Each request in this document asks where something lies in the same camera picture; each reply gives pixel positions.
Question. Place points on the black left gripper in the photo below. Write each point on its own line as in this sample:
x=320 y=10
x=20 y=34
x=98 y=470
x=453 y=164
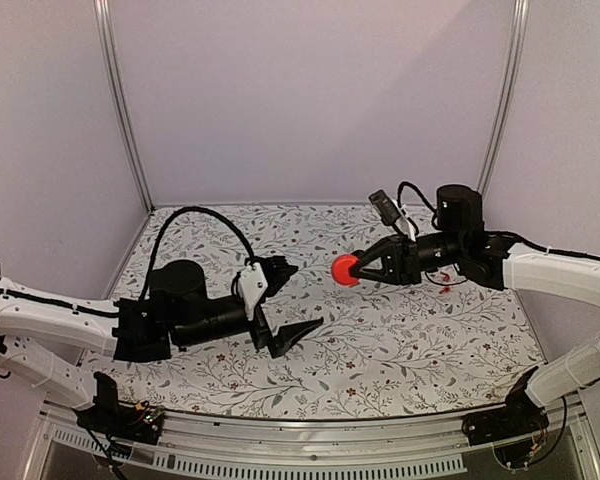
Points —
x=287 y=336

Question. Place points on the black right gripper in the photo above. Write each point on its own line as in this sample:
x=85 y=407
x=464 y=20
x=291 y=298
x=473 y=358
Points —
x=399 y=259

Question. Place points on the red round bottle cap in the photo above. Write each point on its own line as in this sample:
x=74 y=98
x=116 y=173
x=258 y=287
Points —
x=341 y=270

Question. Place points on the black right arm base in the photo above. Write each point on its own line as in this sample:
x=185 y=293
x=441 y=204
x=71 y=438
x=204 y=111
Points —
x=518 y=416

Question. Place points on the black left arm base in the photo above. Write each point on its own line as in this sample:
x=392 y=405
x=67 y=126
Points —
x=141 y=422

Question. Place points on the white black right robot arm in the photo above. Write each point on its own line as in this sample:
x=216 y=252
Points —
x=497 y=260

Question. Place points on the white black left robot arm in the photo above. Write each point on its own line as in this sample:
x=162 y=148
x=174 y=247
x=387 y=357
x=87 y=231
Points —
x=178 y=313

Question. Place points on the floral patterned table mat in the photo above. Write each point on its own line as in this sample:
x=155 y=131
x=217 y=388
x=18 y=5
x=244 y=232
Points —
x=381 y=351

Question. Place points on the white left camera bracket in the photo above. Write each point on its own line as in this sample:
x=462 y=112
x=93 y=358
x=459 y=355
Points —
x=252 y=285

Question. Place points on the white camera bracket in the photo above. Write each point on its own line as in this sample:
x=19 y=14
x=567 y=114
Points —
x=405 y=225
x=252 y=285

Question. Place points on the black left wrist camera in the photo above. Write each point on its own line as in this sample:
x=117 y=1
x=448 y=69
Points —
x=277 y=270

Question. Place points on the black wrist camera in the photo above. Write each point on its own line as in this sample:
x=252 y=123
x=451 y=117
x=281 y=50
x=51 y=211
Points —
x=385 y=207
x=277 y=270

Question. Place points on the white right camera bracket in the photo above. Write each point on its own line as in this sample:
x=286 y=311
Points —
x=405 y=225

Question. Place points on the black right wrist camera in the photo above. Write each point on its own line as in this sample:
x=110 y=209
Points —
x=385 y=207

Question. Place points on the aluminium front rail frame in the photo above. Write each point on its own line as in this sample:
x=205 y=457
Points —
x=195 y=446

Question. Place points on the aluminium back right post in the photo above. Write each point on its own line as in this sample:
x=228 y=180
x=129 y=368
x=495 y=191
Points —
x=506 y=95

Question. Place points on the aluminium post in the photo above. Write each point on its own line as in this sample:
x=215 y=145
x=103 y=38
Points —
x=107 y=40
x=506 y=95

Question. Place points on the aluminium back left post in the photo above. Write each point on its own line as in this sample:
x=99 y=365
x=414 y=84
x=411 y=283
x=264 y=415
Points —
x=107 y=40

